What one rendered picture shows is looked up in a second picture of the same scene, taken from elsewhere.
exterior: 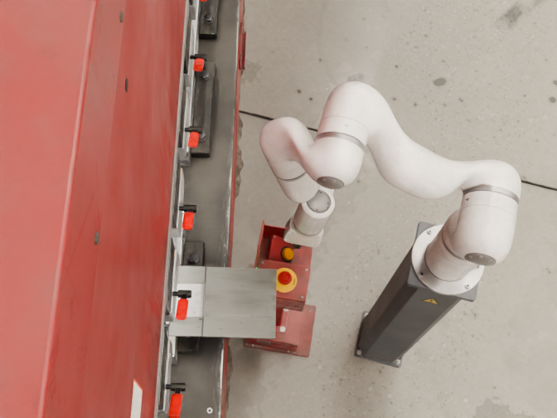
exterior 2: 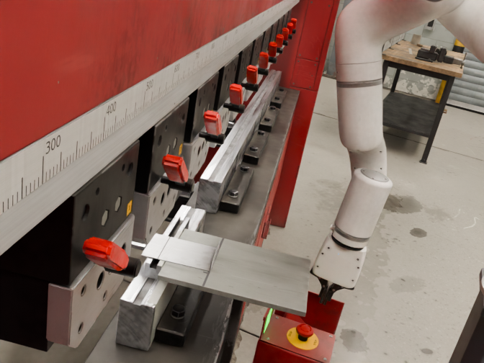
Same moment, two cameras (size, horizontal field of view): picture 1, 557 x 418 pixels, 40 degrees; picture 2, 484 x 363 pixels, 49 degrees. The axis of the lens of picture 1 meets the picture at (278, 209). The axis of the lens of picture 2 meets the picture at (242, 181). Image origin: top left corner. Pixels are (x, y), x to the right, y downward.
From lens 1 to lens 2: 141 cm
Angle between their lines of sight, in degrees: 46
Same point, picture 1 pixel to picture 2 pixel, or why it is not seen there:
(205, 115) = (240, 186)
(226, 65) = (263, 176)
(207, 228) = not seen: hidden behind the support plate
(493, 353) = not seen: outside the picture
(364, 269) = not seen: outside the picture
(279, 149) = (363, 9)
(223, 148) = (251, 212)
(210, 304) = (222, 265)
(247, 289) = (271, 264)
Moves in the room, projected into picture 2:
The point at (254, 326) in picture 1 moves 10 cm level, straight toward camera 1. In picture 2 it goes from (278, 295) to (268, 330)
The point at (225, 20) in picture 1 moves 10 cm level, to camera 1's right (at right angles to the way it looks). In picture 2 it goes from (266, 160) to (292, 167)
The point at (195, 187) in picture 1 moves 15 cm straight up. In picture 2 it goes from (217, 226) to (227, 174)
